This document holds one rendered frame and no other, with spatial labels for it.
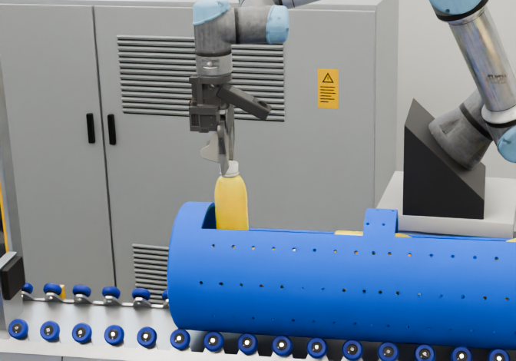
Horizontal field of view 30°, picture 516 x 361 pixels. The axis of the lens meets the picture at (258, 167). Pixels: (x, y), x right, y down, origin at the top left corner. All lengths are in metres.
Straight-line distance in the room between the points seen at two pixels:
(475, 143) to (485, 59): 0.31
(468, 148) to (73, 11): 1.92
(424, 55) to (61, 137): 1.80
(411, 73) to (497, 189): 2.31
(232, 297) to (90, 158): 1.96
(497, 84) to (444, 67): 2.60
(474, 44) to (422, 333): 0.60
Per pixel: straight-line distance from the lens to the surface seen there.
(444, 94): 4.73
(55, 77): 3.86
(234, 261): 2.00
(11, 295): 2.31
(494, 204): 2.37
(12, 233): 2.65
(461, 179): 2.24
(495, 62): 2.07
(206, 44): 1.96
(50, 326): 2.22
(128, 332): 2.26
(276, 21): 1.95
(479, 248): 1.98
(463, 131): 2.30
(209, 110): 1.99
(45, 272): 4.19
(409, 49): 4.70
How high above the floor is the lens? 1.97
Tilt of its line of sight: 18 degrees down
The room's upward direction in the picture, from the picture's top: 2 degrees counter-clockwise
